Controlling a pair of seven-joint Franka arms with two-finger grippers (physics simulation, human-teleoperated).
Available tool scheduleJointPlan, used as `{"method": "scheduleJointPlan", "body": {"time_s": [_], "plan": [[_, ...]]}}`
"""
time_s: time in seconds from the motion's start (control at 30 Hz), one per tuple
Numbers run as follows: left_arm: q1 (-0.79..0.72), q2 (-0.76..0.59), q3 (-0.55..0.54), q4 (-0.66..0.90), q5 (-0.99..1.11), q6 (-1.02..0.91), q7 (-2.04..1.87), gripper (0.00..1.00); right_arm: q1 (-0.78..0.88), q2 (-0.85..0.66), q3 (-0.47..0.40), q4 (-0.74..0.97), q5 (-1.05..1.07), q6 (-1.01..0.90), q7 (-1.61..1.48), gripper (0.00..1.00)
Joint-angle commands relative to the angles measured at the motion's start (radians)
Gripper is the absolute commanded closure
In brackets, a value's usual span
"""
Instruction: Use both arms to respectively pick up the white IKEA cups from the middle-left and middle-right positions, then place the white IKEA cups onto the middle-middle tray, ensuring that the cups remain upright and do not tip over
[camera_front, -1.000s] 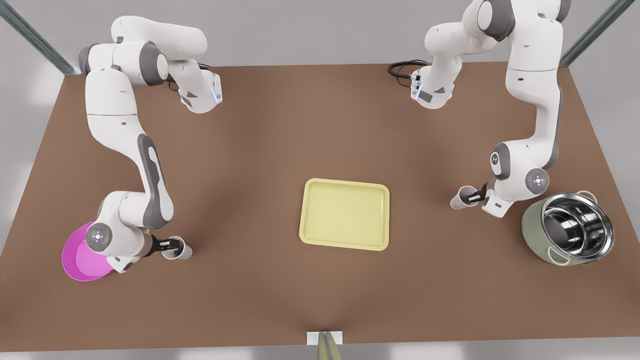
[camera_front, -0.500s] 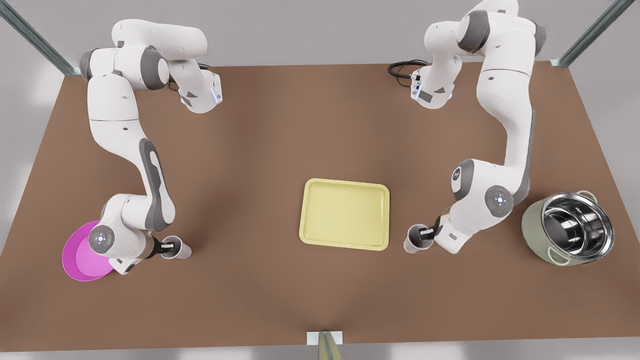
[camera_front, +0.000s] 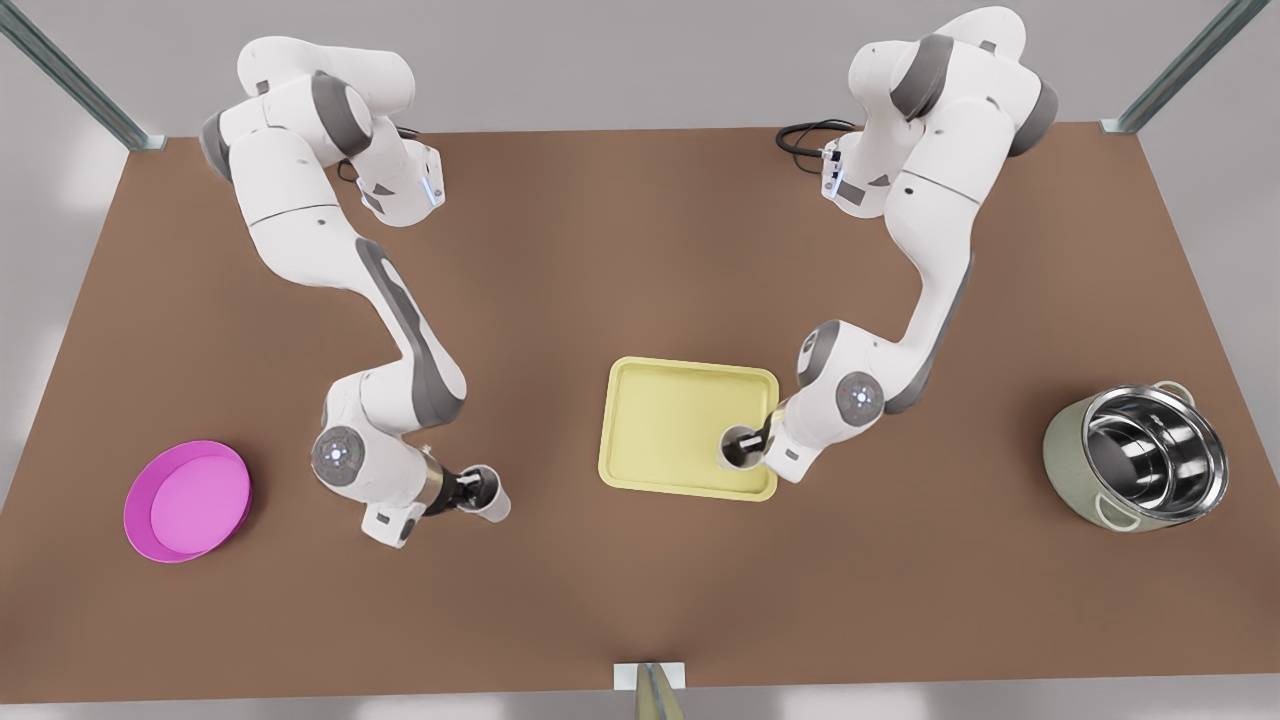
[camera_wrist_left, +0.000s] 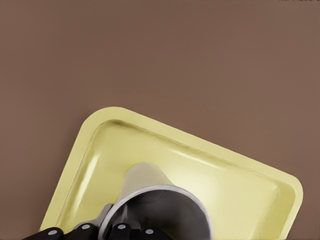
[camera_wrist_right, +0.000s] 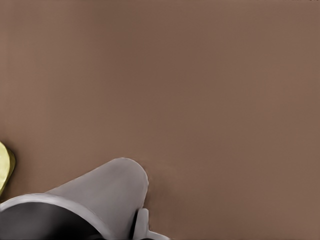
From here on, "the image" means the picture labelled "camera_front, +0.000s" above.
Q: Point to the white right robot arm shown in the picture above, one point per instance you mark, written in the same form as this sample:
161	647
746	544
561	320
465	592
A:
290	205

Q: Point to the magenta bowl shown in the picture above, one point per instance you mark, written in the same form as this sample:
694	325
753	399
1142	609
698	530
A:
187	500

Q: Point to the white cup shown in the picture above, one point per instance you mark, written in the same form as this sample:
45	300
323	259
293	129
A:
739	450
490	494

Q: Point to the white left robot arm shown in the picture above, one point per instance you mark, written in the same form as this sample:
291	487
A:
935	215

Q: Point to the silver frame post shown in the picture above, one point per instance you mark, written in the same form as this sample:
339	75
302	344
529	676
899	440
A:
70	75
651	688
1185	65

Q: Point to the green steel pot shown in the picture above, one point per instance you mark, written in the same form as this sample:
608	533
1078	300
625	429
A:
1140	455

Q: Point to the yellow tray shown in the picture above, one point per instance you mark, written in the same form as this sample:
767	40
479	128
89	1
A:
672	425

